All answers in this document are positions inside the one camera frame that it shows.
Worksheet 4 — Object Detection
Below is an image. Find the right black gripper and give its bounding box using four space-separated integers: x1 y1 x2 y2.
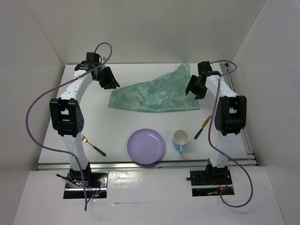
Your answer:
186 74 208 99

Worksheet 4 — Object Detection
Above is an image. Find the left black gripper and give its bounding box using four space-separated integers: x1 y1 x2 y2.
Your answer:
93 66 119 90

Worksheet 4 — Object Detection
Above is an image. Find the green patterned placemat cloth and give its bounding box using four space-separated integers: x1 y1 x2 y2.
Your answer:
108 63 200 113

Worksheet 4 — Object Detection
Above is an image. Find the gold knife dark handle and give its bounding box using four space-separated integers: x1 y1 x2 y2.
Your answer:
194 115 212 140

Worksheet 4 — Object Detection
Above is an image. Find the light blue mug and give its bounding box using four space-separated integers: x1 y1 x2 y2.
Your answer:
172 129 189 154

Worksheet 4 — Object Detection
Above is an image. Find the gold fork dark handle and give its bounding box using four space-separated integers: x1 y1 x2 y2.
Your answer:
82 135 106 157

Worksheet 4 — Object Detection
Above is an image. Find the purple plastic plate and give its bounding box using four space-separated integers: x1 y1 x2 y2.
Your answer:
127 128 165 165

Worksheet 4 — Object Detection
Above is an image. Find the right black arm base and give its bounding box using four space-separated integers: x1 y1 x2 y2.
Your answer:
186 161 234 197

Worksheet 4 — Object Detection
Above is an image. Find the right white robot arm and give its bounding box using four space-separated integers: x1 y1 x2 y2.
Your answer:
185 61 247 185

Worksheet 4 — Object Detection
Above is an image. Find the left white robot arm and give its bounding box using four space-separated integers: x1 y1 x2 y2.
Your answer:
49 52 120 187

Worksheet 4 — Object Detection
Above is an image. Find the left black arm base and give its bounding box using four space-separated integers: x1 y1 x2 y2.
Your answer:
56 172 108 199

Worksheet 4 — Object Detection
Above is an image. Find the right aluminium rail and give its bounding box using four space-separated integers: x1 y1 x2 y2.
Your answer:
217 61 255 159

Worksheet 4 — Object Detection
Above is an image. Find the aluminium rail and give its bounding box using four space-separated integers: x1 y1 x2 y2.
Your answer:
37 157 257 171
217 61 255 159

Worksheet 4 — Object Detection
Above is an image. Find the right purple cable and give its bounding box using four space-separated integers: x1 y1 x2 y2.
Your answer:
207 60 254 208

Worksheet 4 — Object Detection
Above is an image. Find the purple cable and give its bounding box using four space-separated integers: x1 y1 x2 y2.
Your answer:
25 42 113 211
207 60 254 208

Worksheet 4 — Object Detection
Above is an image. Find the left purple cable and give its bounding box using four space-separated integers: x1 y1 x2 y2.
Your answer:
25 42 113 211

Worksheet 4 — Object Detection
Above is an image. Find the front aluminium rail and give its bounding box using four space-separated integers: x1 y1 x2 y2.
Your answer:
37 157 257 171

